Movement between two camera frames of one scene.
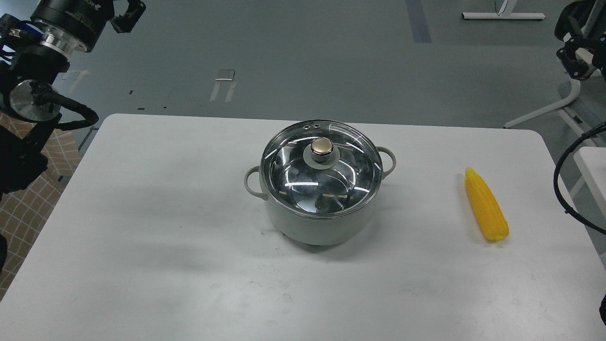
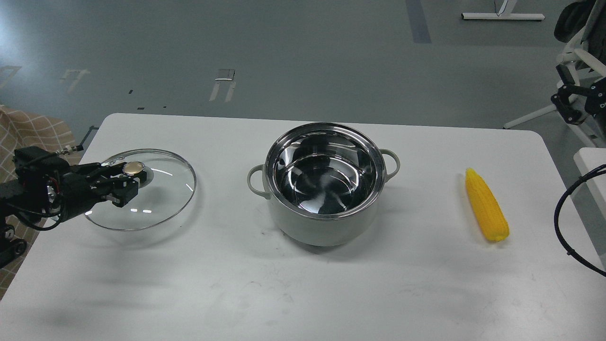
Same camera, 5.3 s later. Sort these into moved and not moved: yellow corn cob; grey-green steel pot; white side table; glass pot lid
Moved: glass pot lid
Not moved: yellow corn cob; grey-green steel pot; white side table
